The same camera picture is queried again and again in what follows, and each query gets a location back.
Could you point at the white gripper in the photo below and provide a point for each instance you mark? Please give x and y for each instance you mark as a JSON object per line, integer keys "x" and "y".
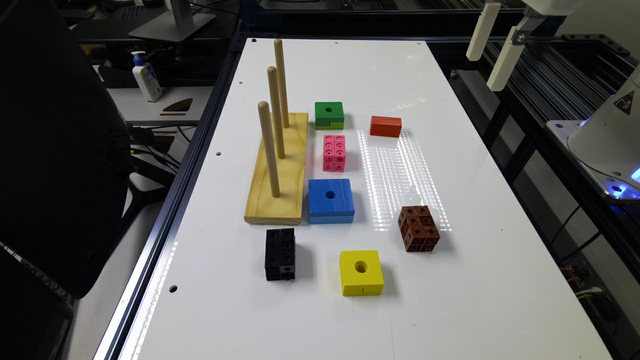
{"x": 535, "y": 13}

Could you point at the pink snap cube block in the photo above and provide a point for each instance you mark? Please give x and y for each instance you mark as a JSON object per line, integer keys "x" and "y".
{"x": 334, "y": 153}

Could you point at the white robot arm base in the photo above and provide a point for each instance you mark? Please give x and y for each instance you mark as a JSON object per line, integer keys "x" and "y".
{"x": 606, "y": 144}

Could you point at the red rectangular block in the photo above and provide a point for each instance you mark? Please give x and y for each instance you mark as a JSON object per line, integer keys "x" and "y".
{"x": 385, "y": 126}

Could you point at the green square block with hole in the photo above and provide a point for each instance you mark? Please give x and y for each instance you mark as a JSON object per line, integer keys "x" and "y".
{"x": 329, "y": 116}

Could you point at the brown snap cube block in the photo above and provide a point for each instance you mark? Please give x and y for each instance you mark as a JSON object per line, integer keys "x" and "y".
{"x": 418, "y": 229}

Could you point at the rear wooden peg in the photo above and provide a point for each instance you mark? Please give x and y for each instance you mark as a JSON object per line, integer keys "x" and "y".
{"x": 281, "y": 79}

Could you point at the blue square block with hole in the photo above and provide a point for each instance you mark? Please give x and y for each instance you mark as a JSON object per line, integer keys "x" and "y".
{"x": 330, "y": 201}

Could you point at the front wooden peg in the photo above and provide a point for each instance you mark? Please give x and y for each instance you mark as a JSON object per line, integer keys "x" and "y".
{"x": 269, "y": 147}

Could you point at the yellow square block with hole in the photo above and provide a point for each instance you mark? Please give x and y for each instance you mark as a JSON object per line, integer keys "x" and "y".
{"x": 361, "y": 273}

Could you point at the wooden peg board base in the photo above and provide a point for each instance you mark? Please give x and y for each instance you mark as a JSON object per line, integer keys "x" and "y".
{"x": 264, "y": 209}

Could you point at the black snap cube block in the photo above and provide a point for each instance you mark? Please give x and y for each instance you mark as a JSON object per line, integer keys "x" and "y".
{"x": 280, "y": 254}

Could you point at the grey monitor stand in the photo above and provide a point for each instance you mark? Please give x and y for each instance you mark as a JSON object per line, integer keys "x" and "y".
{"x": 174, "y": 25}

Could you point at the white pump lotion bottle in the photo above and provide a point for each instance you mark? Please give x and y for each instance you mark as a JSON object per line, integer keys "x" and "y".
{"x": 145, "y": 77}

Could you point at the black office chair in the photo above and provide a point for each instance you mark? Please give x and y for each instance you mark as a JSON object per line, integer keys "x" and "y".
{"x": 65, "y": 156}

